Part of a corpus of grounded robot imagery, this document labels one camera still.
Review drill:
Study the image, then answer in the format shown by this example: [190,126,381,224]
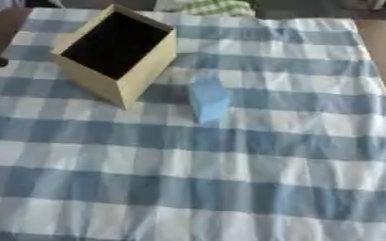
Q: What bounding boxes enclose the tan cardboard box black inside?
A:
[49,3,179,110]

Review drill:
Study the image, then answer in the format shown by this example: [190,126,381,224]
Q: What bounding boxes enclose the light blue block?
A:
[186,74,233,124]

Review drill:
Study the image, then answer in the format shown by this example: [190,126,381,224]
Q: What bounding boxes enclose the green white checked cloth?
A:
[174,0,258,18]

